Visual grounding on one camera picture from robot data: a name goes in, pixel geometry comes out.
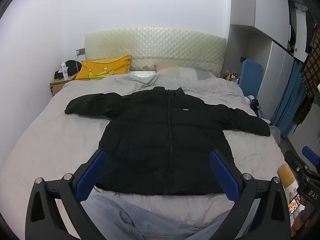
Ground black bag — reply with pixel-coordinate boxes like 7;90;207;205
54;60;82;80

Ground grey duvet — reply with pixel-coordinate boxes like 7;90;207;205
0;74;287;233

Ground cream quilted headboard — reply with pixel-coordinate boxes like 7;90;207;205
84;27;227;74

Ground grey patchwork pillow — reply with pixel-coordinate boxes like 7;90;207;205
154;63;218;80

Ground black puffer jacket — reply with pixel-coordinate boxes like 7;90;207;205
64;86;271;196

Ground person's blue jeans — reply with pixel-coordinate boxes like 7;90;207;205
82;195;260;240

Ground small black tripod device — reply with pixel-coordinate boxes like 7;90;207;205
251;99;262;117

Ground hanging plaid garment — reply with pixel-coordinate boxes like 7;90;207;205
292;22;320;130

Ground gold and white box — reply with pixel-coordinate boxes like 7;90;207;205
278;164;307;219

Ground wooden nightstand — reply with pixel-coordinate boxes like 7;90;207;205
49;74;78;96

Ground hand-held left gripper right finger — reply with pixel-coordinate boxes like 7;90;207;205
209;149;292;240

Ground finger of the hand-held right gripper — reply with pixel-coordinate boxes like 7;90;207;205
302;146;320;167

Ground grey wardrobe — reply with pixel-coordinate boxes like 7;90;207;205
229;0;295;120

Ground row of small bottles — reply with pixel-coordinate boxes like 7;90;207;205
220;70;241;82

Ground yellow crown print pillow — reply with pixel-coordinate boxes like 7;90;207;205
75;54;132;81

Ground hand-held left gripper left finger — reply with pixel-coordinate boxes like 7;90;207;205
25;149;108;240

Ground blue curtain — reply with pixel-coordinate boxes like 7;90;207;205
271;60;307;137

